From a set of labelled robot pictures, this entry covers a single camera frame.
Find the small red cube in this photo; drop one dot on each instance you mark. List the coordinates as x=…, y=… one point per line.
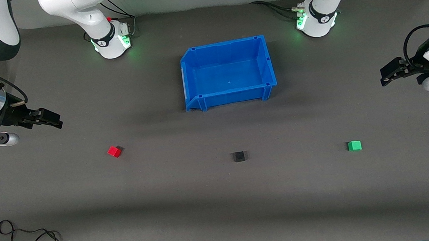
x=114, y=151

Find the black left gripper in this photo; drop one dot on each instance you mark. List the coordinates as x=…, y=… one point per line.
x=414, y=68

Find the blue plastic storage bin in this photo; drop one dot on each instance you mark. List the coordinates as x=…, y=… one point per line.
x=230, y=77

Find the small black cube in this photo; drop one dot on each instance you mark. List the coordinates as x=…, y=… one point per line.
x=239, y=157

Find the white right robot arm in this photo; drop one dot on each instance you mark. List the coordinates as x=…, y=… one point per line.
x=75, y=9

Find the small green cube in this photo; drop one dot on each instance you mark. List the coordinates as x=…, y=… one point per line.
x=354, y=146

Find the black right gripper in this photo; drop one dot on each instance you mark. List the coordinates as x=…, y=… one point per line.
x=12, y=115

